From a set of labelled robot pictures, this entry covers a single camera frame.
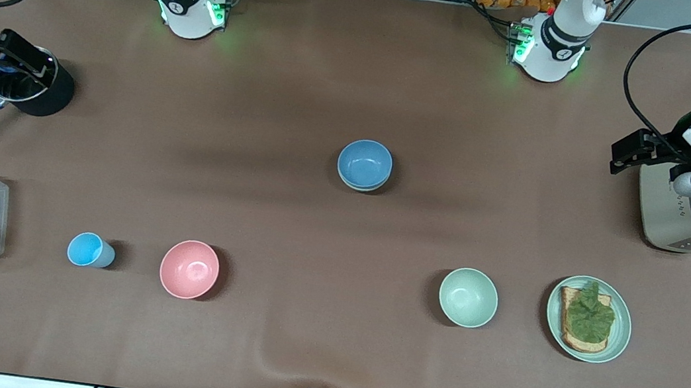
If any blue bowl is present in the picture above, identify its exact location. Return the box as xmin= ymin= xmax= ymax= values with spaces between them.
xmin=335 ymin=136 xmax=396 ymax=194

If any green bowl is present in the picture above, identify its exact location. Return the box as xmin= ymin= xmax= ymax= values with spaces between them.
xmin=435 ymin=264 xmax=503 ymax=332
xmin=337 ymin=170 xmax=391 ymax=196

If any pink bowl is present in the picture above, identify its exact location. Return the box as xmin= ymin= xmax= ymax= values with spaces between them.
xmin=156 ymin=236 xmax=224 ymax=304

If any glass lid blue knob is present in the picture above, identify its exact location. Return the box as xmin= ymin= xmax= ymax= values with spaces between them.
xmin=0 ymin=42 xmax=62 ymax=107

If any green lettuce leaf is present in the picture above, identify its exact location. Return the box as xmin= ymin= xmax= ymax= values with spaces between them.
xmin=564 ymin=278 xmax=620 ymax=346

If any green plate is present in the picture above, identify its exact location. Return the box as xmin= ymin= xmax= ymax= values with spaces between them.
xmin=541 ymin=271 xmax=638 ymax=368

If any light blue cup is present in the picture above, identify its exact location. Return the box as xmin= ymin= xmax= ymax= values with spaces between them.
xmin=65 ymin=230 xmax=118 ymax=271

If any toast slice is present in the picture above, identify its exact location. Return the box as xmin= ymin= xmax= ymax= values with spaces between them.
xmin=553 ymin=286 xmax=615 ymax=356

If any brown table cloth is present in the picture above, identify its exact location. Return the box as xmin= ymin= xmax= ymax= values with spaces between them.
xmin=0 ymin=0 xmax=691 ymax=388

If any black saucepan blue handle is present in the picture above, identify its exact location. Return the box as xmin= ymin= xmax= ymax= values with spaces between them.
xmin=0 ymin=41 xmax=80 ymax=160

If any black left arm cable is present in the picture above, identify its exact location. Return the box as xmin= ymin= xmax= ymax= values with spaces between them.
xmin=614 ymin=3 xmax=691 ymax=164

